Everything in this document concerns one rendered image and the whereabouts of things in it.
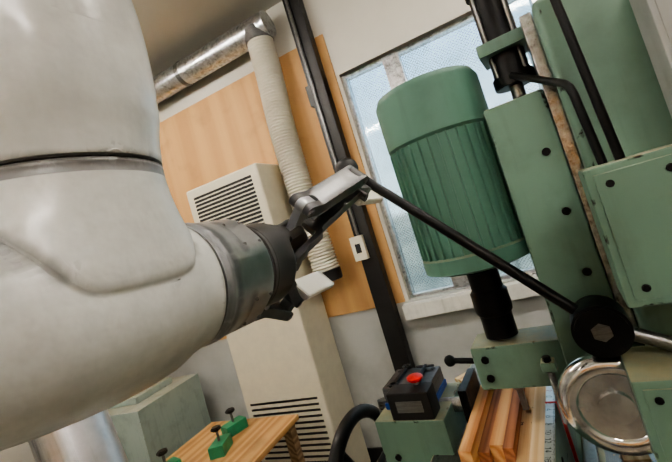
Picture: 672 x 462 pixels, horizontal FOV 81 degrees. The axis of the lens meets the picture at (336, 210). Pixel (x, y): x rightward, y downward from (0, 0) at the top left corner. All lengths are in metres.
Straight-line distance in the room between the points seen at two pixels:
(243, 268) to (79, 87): 0.14
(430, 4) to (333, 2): 0.54
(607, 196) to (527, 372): 0.33
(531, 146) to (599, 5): 0.18
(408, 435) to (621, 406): 0.36
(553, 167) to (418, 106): 0.21
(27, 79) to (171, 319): 0.13
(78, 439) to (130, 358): 0.52
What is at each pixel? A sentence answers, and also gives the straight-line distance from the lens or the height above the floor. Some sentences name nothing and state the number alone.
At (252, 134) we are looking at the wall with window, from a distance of 2.52.
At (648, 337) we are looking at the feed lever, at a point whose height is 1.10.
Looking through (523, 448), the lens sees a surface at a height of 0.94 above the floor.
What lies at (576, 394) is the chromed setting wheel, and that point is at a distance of 0.61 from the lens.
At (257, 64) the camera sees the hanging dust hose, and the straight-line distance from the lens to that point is 2.38.
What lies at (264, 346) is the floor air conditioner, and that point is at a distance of 2.30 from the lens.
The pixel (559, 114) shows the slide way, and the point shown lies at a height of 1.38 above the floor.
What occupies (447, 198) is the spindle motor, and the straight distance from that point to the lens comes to 0.61.
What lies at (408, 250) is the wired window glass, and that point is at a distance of 2.21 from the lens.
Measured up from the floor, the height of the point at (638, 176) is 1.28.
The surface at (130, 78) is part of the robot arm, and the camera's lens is 0.26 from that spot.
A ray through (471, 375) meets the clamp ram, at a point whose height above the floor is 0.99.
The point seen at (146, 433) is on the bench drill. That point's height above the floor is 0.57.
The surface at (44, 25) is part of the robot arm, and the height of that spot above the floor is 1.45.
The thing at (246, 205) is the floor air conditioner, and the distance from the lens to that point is 2.18.
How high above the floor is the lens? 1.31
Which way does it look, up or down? 3 degrees up
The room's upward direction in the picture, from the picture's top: 17 degrees counter-clockwise
